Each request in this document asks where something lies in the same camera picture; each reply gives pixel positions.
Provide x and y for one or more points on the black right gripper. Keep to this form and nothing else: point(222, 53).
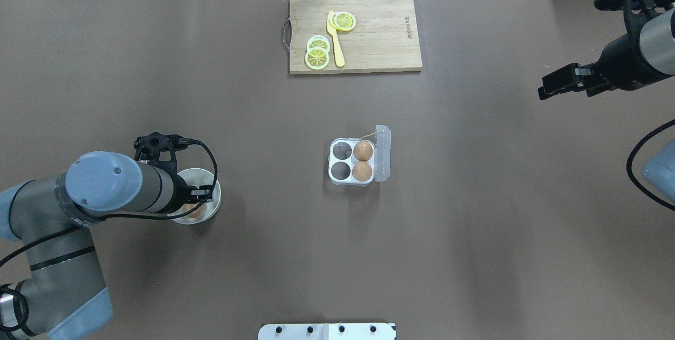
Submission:
point(618, 64)

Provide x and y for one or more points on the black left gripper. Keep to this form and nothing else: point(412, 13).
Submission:
point(181, 193)

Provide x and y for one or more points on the brown egg from bowl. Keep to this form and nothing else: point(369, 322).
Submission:
point(196, 211)

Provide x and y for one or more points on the clear plastic egg box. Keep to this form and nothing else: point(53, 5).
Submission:
point(340, 160)

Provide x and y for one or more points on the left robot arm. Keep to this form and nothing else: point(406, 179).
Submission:
point(66, 296)

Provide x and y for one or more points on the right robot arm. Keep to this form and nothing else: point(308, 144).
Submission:
point(655, 42)

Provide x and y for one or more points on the brown egg in box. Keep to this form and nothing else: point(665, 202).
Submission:
point(363, 151)
point(362, 171)

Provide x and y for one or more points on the white bowl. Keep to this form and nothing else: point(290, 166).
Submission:
point(207, 201)

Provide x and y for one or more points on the wooden cutting board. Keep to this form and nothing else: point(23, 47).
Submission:
point(385, 39)

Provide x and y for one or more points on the lemon slice beside knife blade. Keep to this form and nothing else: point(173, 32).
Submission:
point(343, 21)

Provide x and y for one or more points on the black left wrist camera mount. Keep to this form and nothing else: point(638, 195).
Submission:
point(159, 150)

